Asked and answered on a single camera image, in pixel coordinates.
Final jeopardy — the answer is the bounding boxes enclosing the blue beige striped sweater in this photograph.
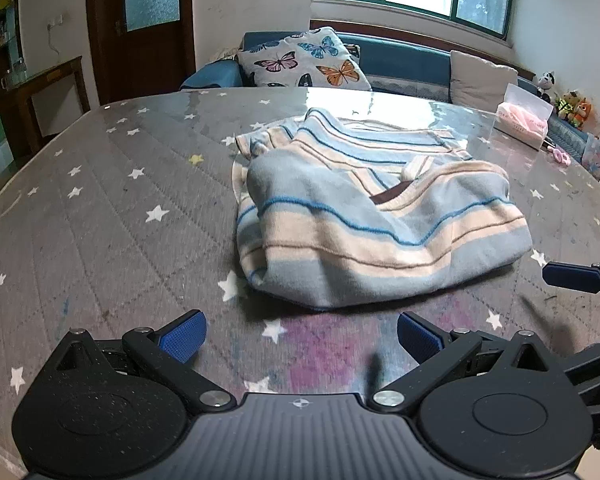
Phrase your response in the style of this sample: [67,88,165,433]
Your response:
[232,107,533,311]

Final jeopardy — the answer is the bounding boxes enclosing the butterfly print pillow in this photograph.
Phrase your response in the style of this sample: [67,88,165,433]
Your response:
[236,26,373,92]

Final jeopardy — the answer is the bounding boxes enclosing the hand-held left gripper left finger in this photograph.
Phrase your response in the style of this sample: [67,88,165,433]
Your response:
[42,310,233,415]

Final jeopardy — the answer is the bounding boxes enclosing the dark wooden cabinet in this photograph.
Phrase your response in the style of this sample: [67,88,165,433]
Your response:
[0,0,28,111]

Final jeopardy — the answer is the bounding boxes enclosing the panda plush toy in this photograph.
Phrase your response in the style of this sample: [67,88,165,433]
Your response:
[534,71,557,105]

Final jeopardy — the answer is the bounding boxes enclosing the dark wooden desk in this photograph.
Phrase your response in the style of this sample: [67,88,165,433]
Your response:
[0,55,92,196]

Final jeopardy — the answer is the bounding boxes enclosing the yellow green plush toy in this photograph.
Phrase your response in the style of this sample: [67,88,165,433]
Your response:
[554,90,582,122]

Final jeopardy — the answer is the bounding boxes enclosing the clear box with pink contents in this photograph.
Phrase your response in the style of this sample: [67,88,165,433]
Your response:
[492,83,556,151]

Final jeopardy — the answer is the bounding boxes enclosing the dark wooden door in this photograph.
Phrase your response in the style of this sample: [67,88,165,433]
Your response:
[85,0,197,107]

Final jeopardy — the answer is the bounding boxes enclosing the plain beige pillow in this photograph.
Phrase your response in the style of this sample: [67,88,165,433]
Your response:
[449,50,520,111]

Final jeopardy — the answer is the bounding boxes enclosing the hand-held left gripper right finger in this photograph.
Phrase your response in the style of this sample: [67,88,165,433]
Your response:
[372,312,566,413]

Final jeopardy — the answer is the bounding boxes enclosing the blue sofa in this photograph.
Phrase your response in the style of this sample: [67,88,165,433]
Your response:
[180,31,588,148]

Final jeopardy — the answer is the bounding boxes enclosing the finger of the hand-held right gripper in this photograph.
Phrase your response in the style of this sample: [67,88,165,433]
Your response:
[564,340,600,411]
[542,254,600,307]

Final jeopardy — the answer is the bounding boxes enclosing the grey star-patterned table cover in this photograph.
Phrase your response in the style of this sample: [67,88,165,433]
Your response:
[0,87,600,480]

